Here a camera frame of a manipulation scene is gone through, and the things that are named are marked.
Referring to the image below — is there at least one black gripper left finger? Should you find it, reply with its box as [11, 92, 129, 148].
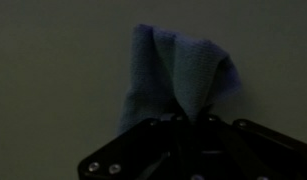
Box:
[77, 114, 195, 180]

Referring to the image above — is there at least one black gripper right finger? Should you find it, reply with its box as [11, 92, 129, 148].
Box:
[193, 114, 307, 180]

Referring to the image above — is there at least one blue cloth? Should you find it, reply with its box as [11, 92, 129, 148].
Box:
[116, 23, 243, 136]

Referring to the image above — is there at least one black framed whiteboard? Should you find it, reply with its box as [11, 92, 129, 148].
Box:
[0, 0, 307, 180]

